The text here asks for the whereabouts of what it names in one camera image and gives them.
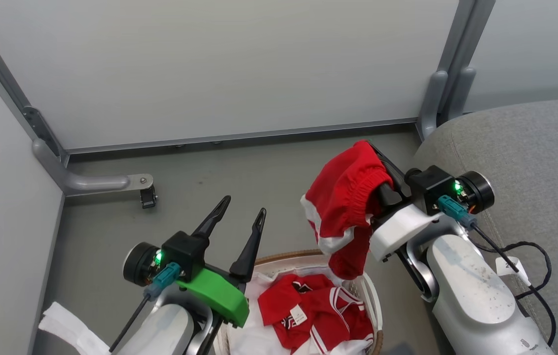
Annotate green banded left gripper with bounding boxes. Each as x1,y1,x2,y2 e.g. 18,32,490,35
123,195,267,328

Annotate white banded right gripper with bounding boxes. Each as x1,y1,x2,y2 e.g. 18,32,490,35
367,142,496,262

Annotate red shorts with white trim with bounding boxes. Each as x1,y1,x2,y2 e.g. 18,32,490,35
301,140,395,281

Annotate red and white jersey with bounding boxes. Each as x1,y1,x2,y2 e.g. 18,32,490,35
258,274,375,355

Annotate white laundry basket brown rim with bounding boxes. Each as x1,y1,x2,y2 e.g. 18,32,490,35
212,249,384,355

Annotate white basket liner cloth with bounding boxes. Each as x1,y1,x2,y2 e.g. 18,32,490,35
227,266,374,355

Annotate grey fabric sofa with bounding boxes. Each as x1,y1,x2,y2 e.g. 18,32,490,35
412,96,558,355

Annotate white fabric strip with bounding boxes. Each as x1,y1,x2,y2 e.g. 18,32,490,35
38,301,112,355

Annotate right arm cable teal plug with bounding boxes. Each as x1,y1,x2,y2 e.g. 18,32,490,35
438,195,558,347

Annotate arm cable teal plug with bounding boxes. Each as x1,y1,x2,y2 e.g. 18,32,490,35
438,195,558,347
109,262,182,354

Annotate left arm cable teal plug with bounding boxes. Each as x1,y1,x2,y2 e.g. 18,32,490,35
109,262,182,354

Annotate grey partition bottom rail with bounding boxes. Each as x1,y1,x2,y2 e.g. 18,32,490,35
66,117,418,154

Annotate grey double partition post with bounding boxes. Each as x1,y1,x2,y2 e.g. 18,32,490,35
417,0,497,140

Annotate white cable label tag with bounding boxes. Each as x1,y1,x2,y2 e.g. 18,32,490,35
495,256,531,287

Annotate black braided cable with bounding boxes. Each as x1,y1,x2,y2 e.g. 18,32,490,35
471,241,554,300

